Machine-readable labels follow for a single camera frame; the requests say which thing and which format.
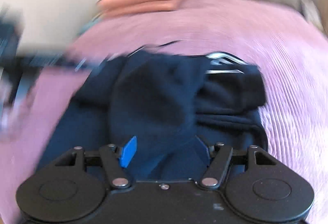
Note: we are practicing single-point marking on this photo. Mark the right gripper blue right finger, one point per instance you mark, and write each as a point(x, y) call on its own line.
point(203, 150)

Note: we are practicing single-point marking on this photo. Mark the navy hoodie with white stripes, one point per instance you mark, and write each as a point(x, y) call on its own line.
point(165, 101)

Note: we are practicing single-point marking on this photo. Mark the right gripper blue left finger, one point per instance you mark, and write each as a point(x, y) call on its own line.
point(128, 151)

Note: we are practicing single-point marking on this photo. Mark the pink bedspread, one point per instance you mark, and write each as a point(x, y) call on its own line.
point(291, 53)

